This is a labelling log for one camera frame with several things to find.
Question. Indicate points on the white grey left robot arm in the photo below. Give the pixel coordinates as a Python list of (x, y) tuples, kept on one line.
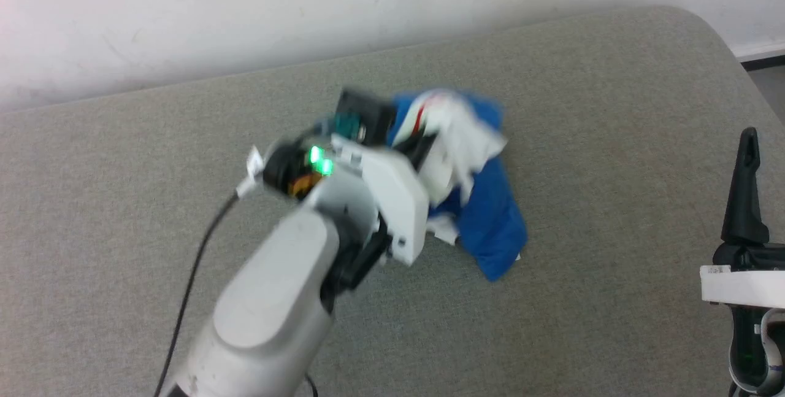
[(270, 299)]

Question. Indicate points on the white wall baseboard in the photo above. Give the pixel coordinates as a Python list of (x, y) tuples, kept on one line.
[(763, 49)]

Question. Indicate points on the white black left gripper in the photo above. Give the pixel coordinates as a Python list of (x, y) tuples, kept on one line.
[(392, 194)]

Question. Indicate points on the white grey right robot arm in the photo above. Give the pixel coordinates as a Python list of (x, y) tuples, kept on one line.
[(745, 342)]

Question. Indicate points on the blue white red-striped garment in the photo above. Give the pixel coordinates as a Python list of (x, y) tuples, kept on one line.
[(490, 213)]

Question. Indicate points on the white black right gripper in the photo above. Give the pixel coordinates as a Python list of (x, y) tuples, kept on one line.
[(745, 283)]

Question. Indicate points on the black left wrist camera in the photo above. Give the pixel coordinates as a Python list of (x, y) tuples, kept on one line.
[(367, 115)]

